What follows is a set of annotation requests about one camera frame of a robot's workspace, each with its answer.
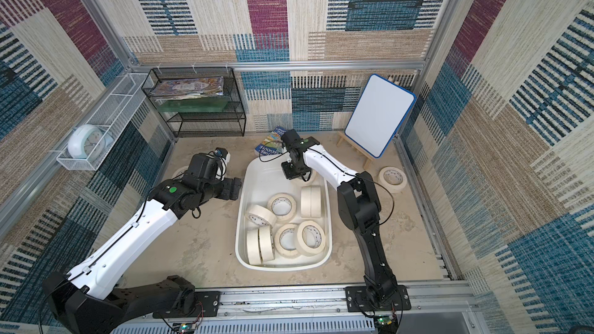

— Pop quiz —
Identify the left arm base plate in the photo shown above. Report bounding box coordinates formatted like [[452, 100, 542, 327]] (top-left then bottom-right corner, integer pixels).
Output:
[[153, 291, 221, 319]]

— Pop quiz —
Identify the blue-framed whiteboard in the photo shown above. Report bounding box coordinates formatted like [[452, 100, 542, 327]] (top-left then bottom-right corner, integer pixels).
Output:
[[344, 74, 416, 159]]

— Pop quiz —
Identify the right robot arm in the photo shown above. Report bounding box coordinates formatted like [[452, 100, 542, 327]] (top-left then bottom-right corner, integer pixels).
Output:
[[281, 129, 398, 308]]

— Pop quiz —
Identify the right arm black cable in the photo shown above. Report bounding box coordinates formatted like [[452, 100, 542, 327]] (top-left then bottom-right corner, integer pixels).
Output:
[[258, 140, 289, 163]]

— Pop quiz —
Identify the colourful book on shelf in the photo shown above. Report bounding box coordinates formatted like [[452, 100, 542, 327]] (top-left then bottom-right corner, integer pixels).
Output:
[[148, 77, 224, 100]]

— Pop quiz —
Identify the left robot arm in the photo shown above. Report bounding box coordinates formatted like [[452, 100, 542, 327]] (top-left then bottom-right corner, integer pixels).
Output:
[[43, 148, 242, 333]]

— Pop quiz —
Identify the black wire shelf rack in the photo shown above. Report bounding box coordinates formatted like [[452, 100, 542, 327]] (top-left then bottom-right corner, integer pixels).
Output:
[[142, 66, 247, 139]]

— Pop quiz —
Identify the white round alarm clock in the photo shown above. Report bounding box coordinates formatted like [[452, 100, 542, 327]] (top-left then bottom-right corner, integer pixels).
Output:
[[67, 124, 114, 162]]

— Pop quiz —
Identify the upright tape roll pair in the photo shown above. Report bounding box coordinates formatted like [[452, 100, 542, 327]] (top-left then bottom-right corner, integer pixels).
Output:
[[301, 186, 322, 218]]

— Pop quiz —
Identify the flat tape roll front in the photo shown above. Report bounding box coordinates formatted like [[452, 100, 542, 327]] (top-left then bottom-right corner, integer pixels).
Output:
[[274, 224, 300, 259]]

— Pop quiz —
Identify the green book on shelf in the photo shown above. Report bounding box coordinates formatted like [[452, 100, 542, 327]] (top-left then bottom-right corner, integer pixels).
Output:
[[157, 97, 229, 113]]

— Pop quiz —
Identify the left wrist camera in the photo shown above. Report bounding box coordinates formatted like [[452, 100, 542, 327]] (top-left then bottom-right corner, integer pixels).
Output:
[[214, 148, 230, 166]]

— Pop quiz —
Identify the white plastic storage box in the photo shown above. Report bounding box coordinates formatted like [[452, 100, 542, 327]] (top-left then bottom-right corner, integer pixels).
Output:
[[235, 156, 333, 272]]

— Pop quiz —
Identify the masking tape roll beneath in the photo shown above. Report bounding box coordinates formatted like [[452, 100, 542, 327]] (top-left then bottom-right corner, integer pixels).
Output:
[[268, 193, 297, 222]]

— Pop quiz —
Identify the masking tape roll five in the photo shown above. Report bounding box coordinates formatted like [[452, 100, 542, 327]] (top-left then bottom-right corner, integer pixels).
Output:
[[246, 204, 278, 227]]

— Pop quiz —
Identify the masking tape roll three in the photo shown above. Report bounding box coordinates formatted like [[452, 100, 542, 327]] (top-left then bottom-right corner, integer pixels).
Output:
[[172, 165, 189, 179]]

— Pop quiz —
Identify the tilted tape roll front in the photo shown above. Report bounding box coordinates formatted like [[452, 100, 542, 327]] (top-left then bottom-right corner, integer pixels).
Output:
[[295, 221, 326, 257]]

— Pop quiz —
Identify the wooden easel stand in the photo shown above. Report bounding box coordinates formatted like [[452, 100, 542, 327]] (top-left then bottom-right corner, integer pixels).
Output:
[[337, 131, 375, 170]]

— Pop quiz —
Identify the white wire wall basket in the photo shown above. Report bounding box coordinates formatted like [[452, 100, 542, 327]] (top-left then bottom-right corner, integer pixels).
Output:
[[57, 73, 146, 171]]

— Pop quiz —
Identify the masking tape roll two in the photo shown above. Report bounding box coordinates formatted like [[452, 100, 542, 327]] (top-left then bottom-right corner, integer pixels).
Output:
[[378, 166, 408, 194]]

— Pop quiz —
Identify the colourful book on table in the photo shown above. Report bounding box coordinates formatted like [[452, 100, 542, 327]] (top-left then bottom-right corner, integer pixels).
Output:
[[255, 126, 287, 156]]

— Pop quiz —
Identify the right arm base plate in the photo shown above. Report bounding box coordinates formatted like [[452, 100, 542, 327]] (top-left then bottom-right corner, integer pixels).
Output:
[[343, 285, 411, 313]]

